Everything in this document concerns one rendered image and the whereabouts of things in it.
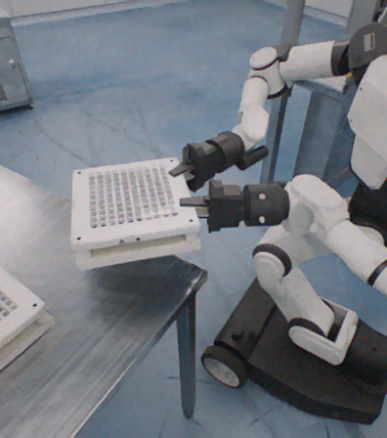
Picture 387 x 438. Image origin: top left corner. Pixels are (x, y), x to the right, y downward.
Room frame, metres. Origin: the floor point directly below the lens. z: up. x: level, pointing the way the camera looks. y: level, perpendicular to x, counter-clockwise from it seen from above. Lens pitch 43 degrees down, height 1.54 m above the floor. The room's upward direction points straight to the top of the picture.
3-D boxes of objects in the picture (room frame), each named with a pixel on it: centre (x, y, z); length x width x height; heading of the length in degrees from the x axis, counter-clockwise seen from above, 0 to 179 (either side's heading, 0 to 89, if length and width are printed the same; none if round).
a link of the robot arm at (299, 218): (0.60, -0.20, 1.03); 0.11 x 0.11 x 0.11; 5
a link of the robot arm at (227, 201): (0.58, -0.09, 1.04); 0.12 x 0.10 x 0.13; 95
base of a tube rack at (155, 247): (0.60, 0.13, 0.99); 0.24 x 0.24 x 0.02; 13
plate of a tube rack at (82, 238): (0.60, 0.13, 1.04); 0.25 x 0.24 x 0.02; 13
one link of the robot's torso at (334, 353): (0.75, -0.49, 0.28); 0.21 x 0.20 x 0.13; 57
